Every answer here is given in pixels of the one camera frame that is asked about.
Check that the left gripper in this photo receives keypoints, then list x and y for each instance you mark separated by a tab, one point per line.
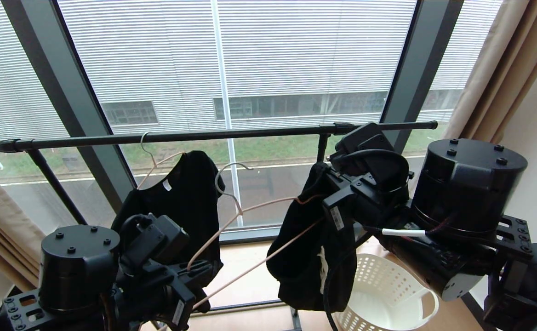
149	299

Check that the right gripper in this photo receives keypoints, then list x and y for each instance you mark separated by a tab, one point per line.
434	266

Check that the black garment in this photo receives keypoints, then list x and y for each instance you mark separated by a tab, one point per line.
190	197

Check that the pink clothes hanger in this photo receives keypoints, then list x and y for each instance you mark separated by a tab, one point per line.
268	201
144	147

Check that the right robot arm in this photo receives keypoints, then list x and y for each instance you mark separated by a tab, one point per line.
466	184

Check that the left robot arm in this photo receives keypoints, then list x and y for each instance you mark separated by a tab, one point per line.
75	266

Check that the white laundry basket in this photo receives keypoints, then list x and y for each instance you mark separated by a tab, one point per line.
388	289

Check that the black clothes rack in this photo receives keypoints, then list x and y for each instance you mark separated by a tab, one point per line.
204	135

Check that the beige curtain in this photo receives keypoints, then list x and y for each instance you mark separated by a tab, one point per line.
503	69
2	230

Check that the window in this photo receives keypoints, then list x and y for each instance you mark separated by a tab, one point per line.
296	55

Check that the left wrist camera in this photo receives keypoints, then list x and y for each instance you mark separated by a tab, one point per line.
158	239

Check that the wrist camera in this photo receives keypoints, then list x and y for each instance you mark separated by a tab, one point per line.
365	138
158	239

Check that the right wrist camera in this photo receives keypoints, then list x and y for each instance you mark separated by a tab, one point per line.
365	138

